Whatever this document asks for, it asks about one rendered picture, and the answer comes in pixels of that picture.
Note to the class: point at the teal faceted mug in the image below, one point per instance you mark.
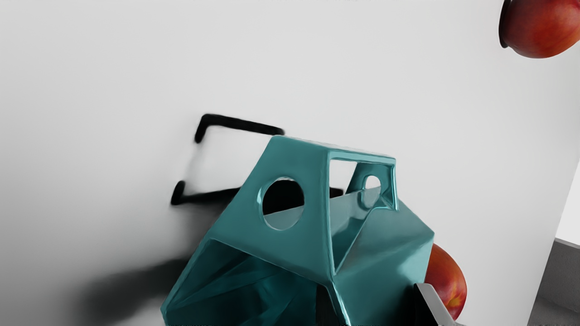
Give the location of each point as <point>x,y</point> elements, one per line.
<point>299,253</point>

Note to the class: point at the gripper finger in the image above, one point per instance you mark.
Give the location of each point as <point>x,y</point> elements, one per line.
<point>430,305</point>

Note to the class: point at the red peach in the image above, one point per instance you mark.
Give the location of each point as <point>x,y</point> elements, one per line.
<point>446,278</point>
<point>539,25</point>

